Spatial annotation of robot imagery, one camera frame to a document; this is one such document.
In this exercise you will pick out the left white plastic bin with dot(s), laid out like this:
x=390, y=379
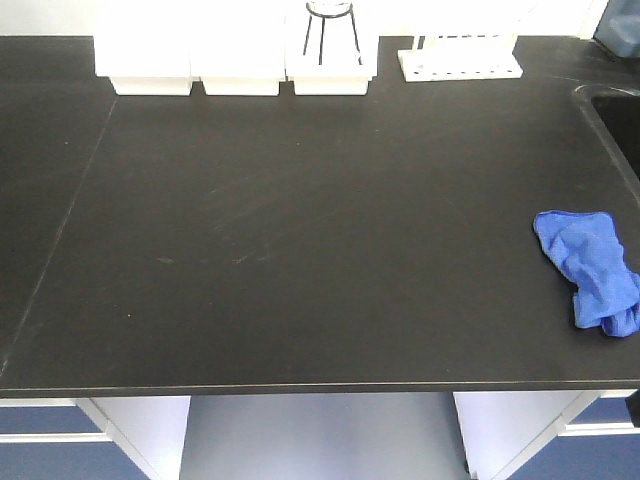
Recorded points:
x=142, y=48

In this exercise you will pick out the white test tube rack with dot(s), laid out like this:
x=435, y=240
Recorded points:
x=463, y=52

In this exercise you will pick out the blue base cabinet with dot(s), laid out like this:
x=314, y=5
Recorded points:
x=93, y=438
x=592, y=434

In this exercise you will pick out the blue microfiber cloth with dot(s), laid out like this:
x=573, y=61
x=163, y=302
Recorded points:
x=585, y=248

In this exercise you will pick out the black lab sink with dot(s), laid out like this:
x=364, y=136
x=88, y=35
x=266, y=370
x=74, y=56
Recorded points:
x=612, y=112

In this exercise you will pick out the middle white plastic bin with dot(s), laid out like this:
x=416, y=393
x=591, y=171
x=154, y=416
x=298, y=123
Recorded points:
x=237, y=48

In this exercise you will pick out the right white plastic bin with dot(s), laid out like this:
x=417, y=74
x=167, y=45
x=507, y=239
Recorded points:
x=340, y=74

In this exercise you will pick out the white plastic bin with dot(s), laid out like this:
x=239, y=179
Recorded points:
x=142, y=48
x=340, y=74
x=237, y=48

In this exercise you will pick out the blue container at corner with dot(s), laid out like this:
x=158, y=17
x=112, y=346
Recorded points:
x=618, y=29

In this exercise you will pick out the black wire tripod stand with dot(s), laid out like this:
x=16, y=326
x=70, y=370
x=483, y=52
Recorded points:
x=323, y=24

